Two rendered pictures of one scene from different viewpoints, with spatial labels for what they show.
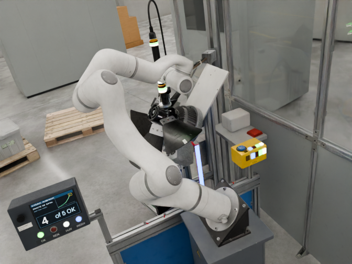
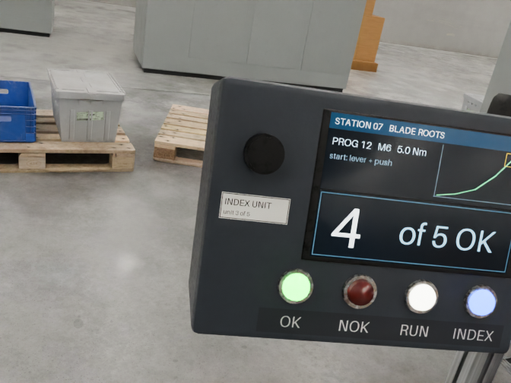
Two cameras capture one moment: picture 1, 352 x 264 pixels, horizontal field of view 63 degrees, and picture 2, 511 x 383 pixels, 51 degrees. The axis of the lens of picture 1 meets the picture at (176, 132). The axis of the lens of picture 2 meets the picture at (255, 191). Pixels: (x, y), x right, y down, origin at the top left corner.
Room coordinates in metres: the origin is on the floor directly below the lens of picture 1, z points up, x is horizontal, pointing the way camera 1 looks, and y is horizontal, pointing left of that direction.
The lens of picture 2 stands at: (0.50, 0.58, 1.33)
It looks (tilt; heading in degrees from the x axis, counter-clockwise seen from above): 23 degrees down; 10
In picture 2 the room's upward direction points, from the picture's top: 10 degrees clockwise
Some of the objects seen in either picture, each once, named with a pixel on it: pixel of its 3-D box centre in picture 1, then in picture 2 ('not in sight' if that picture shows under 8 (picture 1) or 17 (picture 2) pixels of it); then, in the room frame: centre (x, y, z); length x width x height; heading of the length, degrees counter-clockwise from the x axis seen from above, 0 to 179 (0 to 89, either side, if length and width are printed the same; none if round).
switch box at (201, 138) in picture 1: (206, 149); not in sight; (1.84, -0.21, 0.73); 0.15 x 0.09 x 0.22; 110
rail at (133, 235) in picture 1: (188, 210); not in sight; (1.14, 0.00, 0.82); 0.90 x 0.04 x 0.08; 110
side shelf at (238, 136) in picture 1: (237, 132); not in sight; (1.81, -0.44, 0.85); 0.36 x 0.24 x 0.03; 20
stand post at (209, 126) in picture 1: (213, 171); not in sight; (1.75, -0.24, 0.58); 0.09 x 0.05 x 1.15; 20
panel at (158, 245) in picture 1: (197, 255); not in sight; (1.14, 0.00, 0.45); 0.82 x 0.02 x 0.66; 110
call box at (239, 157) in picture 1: (248, 153); not in sight; (1.27, -0.37, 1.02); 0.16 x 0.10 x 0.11; 110
